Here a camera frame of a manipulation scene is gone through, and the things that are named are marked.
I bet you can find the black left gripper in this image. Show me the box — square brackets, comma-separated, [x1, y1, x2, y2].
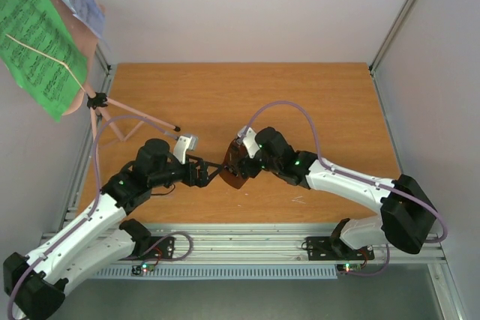
[151, 153, 224, 188]

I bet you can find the brown wooden metronome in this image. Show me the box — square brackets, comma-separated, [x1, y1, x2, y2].
[220, 140, 250, 190]

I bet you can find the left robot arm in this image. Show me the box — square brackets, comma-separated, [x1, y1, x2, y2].
[3, 136, 223, 319]

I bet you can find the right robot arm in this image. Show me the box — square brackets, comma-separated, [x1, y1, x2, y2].
[221, 127, 436, 258]

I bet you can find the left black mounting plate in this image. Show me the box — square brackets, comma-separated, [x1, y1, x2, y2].
[145, 236, 175, 260]

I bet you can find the black mounting plate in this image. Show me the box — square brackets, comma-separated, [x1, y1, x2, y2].
[145, 236, 175, 260]
[301, 236, 338, 261]

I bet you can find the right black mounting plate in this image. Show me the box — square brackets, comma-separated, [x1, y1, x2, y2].
[301, 236, 338, 261]

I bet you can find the pink music stand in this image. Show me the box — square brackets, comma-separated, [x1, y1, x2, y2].
[48, 0, 182, 143]

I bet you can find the green sheet music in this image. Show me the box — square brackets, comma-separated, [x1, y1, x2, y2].
[1, 0, 88, 121]

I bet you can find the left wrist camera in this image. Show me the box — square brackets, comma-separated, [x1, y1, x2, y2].
[172, 134, 198, 164]

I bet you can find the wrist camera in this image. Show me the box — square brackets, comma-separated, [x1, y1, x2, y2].
[235, 126, 260, 159]
[172, 134, 198, 164]

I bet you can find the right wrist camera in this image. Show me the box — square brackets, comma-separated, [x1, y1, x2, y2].
[235, 126, 260, 159]

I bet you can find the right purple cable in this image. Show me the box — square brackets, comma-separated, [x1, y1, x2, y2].
[243, 100, 449, 242]

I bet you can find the purple cable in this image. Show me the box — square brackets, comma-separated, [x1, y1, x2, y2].
[7, 114, 177, 319]
[243, 100, 449, 242]

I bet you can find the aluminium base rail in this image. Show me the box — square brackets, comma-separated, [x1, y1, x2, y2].
[33, 222, 447, 265]

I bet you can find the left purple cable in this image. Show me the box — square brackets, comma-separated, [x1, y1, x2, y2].
[7, 114, 177, 319]

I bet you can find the grey slotted cable duct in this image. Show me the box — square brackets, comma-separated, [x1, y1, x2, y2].
[93, 264, 338, 281]

